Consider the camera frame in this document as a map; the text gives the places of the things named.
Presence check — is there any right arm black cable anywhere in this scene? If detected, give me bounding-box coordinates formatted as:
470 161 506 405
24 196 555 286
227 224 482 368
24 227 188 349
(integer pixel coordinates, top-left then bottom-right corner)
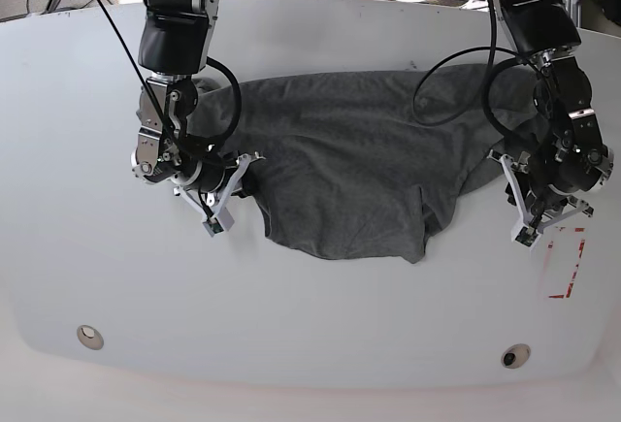
70 0 243 161

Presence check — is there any red tape rectangle marking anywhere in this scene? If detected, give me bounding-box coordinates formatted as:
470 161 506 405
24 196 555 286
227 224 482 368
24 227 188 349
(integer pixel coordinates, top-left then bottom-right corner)
541 226 587 299

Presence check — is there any round table grommet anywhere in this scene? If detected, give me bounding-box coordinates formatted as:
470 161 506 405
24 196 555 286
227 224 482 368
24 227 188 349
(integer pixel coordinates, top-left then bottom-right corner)
501 343 531 370
77 325 105 351

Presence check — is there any right round table grommet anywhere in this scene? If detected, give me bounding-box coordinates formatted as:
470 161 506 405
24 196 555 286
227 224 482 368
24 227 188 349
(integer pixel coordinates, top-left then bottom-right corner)
501 343 531 370

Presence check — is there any grey T-shirt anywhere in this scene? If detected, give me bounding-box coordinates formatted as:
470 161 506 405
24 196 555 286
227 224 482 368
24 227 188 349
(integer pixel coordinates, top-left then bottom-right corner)
186 62 549 265

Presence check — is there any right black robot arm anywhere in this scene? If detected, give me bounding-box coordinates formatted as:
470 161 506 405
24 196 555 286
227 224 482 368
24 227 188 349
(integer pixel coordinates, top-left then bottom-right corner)
131 0 261 234

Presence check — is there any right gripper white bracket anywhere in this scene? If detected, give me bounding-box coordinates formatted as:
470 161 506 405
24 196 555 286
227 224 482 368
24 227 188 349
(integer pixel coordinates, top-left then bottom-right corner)
173 152 265 221

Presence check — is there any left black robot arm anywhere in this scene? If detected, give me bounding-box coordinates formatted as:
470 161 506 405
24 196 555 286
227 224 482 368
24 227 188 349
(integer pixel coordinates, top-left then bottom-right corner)
481 0 614 247

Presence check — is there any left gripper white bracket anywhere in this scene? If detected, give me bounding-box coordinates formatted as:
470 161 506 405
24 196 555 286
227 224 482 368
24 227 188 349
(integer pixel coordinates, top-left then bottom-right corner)
488 149 594 237

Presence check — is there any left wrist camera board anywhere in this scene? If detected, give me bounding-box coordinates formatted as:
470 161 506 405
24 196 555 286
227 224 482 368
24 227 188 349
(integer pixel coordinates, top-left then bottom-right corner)
511 226 540 250

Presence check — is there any left round table grommet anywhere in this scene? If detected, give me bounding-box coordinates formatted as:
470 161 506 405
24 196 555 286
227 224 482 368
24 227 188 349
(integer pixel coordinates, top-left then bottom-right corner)
77 325 105 351

